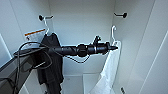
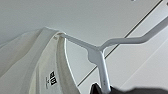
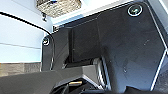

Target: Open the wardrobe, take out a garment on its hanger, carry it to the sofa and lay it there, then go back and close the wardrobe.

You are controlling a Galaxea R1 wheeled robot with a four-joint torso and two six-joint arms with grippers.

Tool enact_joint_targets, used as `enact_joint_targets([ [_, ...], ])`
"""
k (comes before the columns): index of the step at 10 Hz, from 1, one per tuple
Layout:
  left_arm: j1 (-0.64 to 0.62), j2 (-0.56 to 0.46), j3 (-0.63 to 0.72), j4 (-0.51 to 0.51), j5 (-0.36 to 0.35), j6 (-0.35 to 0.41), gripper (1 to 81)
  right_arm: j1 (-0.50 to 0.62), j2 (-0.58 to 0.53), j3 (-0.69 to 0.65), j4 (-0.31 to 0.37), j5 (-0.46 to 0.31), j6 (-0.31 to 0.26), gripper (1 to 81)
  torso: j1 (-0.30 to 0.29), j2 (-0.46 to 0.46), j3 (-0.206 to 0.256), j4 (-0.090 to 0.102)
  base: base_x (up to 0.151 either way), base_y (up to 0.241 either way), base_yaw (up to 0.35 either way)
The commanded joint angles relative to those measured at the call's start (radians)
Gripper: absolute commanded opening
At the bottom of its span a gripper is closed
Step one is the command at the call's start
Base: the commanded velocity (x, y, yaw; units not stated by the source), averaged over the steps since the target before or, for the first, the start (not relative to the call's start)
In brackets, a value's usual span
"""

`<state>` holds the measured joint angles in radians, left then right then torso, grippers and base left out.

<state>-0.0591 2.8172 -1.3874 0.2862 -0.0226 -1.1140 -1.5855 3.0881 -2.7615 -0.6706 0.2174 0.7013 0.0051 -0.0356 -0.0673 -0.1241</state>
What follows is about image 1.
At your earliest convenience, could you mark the white clothes hanger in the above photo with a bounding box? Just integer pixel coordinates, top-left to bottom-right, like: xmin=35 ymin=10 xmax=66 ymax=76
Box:
xmin=110 ymin=25 xmax=120 ymax=48
xmin=43 ymin=16 xmax=57 ymax=37

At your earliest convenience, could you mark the white shirt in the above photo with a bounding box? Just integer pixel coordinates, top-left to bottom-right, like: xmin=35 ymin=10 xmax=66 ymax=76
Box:
xmin=89 ymin=41 xmax=123 ymax=94

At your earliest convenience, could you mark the white inner shelf unit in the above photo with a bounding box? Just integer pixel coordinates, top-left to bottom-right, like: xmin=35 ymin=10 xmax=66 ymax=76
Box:
xmin=81 ymin=73 xmax=104 ymax=94

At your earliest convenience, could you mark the white wardrobe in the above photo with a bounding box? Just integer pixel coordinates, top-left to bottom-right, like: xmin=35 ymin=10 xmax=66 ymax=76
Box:
xmin=0 ymin=0 xmax=168 ymax=94

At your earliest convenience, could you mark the black wardrobe hook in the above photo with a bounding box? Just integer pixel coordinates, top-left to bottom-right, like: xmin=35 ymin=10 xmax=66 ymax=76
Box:
xmin=113 ymin=12 xmax=128 ymax=19
xmin=38 ymin=13 xmax=54 ymax=22

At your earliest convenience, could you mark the black garment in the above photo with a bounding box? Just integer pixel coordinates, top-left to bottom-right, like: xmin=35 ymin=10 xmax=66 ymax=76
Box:
xmin=36 ymin=32 xmax=65 ymax=94

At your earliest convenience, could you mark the orange white warning sticker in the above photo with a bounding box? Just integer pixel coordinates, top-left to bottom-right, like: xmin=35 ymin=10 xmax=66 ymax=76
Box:
xmin=24 ymin=28 xmax=46 ymax=42

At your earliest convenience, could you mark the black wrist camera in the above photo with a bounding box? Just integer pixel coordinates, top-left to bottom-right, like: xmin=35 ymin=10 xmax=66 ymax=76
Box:
xmin=92 ymin=35 xmax=102 ymax=45

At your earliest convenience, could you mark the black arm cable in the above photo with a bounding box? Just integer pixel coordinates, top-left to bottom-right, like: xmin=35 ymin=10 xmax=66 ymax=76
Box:
xmin=12 ymin=40 xmax=93 ymax=71

